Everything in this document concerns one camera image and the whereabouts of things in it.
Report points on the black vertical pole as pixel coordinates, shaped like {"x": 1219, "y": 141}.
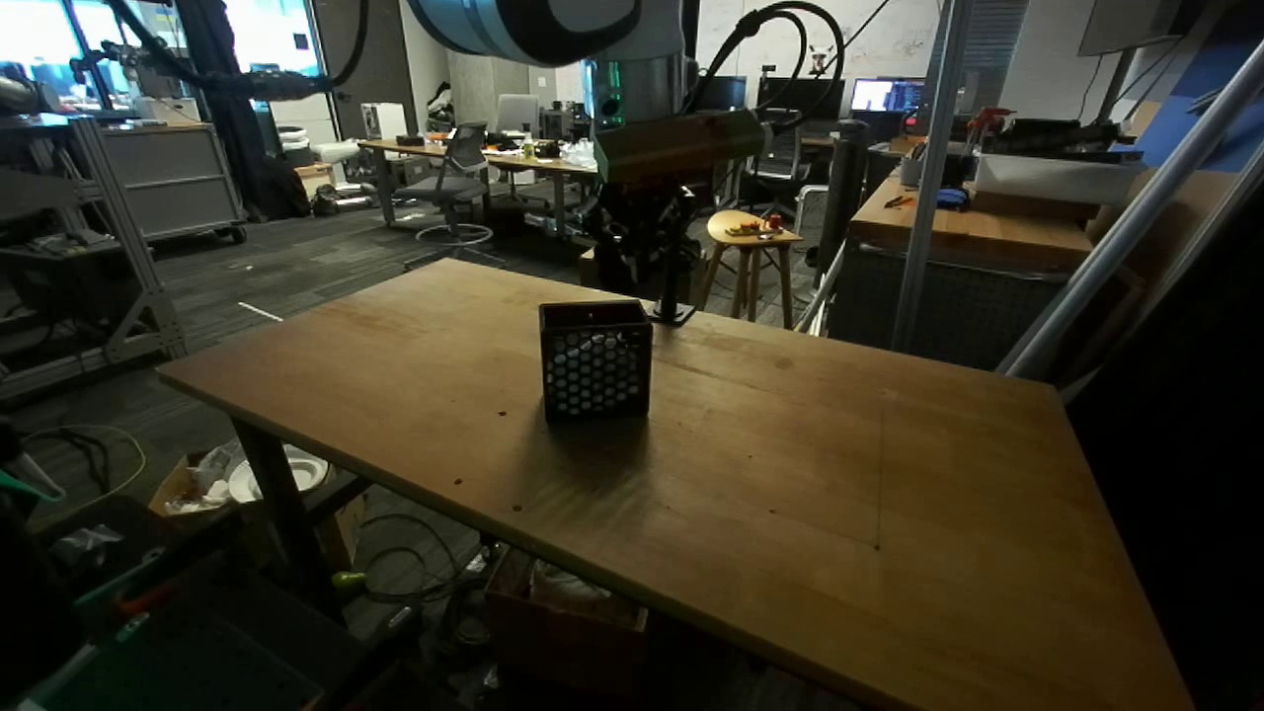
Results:
{"x": 678, "y": 306}

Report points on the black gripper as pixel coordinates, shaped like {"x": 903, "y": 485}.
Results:
{"x": 633, "y": 222}

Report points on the silver vertical metal post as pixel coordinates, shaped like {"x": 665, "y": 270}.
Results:
{"x": 929, "y": 173}

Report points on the grey metal shelving rack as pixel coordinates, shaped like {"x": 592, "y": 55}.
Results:
{"x": 121, "y": 239}

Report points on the blue wall panel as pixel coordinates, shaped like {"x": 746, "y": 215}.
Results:
{"x": 1204, "y": 103}

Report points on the round wooden stool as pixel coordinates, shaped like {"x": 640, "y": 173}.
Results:
{"x": 753, "y": 232}

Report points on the wooden workbench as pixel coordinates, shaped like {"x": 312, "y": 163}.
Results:
{"x": 970, "y": 239}

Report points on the black perforated box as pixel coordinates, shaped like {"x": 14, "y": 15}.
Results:
{"x": 599, "y": 377}

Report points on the lit computer monitor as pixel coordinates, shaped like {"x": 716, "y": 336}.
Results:
{"x": 888, "y": 97}

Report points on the small red tool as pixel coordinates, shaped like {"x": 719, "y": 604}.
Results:
{"x": 753, "y": 227}

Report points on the wooden office desk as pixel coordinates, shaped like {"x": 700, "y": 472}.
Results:
{"x": 538, "y": 163}
{"x": 418, "y": 147}

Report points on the grey wheeled cabinet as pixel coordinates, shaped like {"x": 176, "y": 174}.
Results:
{"x": 169, "y": 181}

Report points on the silver diagonal metal bar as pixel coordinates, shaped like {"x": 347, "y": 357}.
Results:
{"x": 1132, "y": 218}

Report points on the white bin on workbench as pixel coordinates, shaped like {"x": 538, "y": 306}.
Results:
{"x": 1050, "y": 181}

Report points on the cardboard box with white items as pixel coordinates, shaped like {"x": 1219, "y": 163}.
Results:
{"x": 210, "y": 485}

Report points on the dark computer monitor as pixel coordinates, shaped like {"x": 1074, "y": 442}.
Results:
{"x": 799, "y": 97}

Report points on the grey office chair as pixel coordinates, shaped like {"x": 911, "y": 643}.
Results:
{"x": 782, "y": 144}

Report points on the black table leg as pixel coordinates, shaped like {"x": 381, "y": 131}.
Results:
{"x": 279, "y": 506}

